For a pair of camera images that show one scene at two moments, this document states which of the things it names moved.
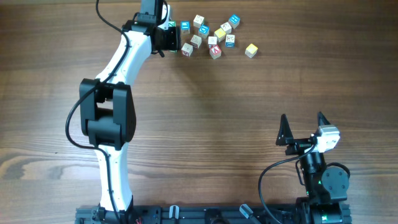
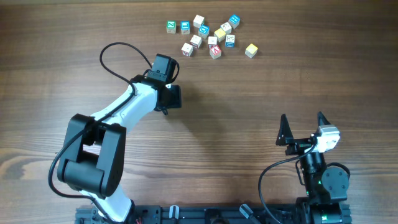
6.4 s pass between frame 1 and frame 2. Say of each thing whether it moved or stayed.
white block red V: stayed
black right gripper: stayed
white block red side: stayed
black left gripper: moved
